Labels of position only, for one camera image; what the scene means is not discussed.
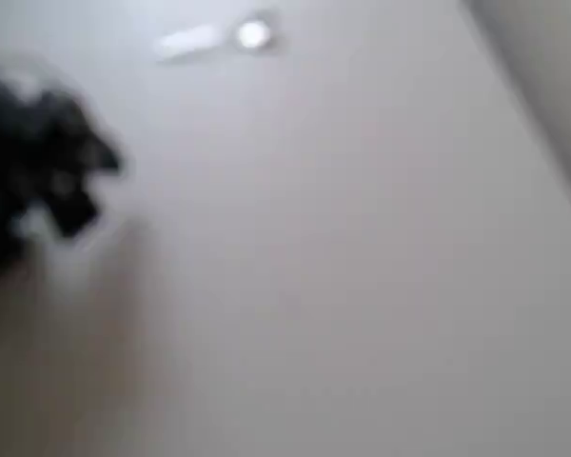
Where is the shiny metal spoon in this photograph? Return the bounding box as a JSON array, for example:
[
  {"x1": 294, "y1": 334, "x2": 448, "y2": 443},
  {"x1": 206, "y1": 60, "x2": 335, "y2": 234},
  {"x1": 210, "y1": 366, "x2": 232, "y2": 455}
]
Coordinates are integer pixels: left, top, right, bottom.
[{"x1": 155, "y1": 9, "x2": 286, "y2": 66}]

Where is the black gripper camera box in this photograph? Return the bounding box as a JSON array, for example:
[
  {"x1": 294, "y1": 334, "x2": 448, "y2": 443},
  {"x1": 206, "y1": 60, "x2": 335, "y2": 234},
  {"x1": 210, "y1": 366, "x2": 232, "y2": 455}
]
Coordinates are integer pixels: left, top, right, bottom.
[{"x1": 45, "y1": 183, "x2": 100, "y2": 239}]

